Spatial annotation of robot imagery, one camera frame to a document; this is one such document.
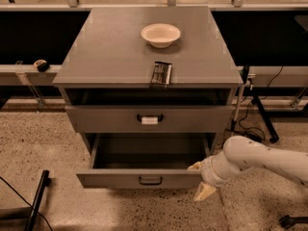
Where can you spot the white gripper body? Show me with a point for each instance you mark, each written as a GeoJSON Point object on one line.
{"type": "Point", "coordinates": [207, 173]}

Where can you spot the grey drawer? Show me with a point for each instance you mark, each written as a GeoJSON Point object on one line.
{"type": "Point", "coordinates": [148, 119]}
{"type": "Point", "coordinates": [144, 161]}

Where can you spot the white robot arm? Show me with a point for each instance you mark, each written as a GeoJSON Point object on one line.
{"type": "Point", "coordinates": [240, 155]}

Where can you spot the grey top drawer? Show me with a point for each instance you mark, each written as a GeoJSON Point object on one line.
{"type": "Point", "coordinates": [148, 119]}

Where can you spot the grey drawer cabinet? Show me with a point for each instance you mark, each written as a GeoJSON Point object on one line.
{"type": "Point", "coordinates": [111, 64]}

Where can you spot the black tripod leg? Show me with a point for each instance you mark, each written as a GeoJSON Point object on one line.
{"type": "Point", "coordinates": [273, 135]}

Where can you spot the black caster base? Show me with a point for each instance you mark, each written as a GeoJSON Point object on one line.
{"type": "Point", "coordinates": [288, 222]}

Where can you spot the dark snack packet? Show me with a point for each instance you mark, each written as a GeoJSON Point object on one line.
{"type": "Point", "coordinates": [161, 75]}

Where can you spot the grey reacher grabber tool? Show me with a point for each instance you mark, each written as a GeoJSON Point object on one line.
{"type": "Point", "coordinates": [244, 74]}

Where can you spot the white bowl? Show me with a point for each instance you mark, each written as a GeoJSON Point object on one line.
{"type": "Point", "coordinates": [160, 35]}

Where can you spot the black stand leg left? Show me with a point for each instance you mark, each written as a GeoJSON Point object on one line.
{"type": "Point", "coordinates": [44, 182]}

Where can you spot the yellow black tape measure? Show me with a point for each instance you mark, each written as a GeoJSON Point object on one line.
{"type": "Point", "coordinates": [41, 65]}

